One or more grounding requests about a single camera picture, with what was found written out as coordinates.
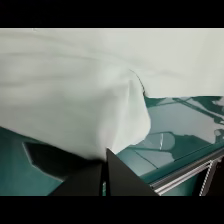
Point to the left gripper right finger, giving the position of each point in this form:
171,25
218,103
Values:
123,180

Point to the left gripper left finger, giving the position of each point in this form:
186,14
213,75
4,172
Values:
86,183

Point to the white shirt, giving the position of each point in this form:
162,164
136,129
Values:
76,86

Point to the silver frame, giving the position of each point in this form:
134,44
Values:
186,173

